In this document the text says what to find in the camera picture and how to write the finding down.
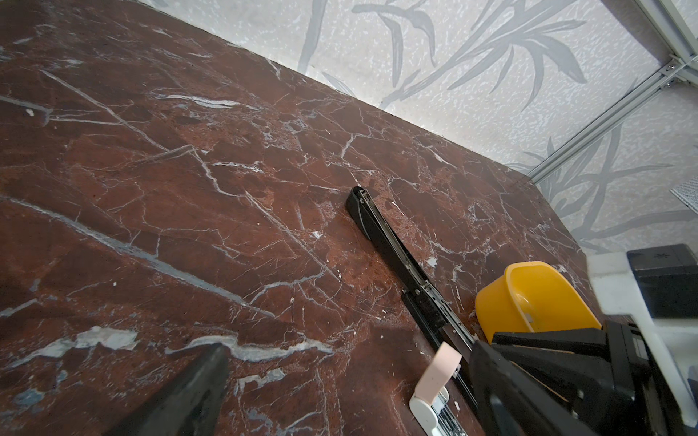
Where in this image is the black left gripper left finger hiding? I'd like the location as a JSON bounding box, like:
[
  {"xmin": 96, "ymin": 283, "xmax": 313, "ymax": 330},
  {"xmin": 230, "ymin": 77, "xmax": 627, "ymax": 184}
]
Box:
[{"xmin": 105, "ymin": 344, "xmax": 229, "ymax": 435}]

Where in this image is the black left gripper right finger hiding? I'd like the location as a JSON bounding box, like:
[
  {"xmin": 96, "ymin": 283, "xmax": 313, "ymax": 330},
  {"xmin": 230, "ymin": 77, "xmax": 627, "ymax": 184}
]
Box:
[{"xmin": 468, "ymin": 341, "xmax": 594, "ymax": 435}]

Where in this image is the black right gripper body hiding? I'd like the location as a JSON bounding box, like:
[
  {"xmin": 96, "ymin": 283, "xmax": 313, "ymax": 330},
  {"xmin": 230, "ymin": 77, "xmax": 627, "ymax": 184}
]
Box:
[{"xmin": 492, "ymin": 322, "xmax": 685, "ymax": 435}]

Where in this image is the yellow plastic tray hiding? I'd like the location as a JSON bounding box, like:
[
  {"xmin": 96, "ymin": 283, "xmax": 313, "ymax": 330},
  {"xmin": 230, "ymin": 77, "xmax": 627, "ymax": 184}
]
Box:
[{"xmin": 476, "ymin": 262, "xmax": 602, "ymax": 343}]

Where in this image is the white wire wall basket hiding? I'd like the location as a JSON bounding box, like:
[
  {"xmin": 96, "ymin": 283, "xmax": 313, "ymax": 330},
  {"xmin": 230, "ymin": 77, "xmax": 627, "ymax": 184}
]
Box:
[{"xmin": 670, "ymin": 176, "xmax": 698, "ymax": 214}]

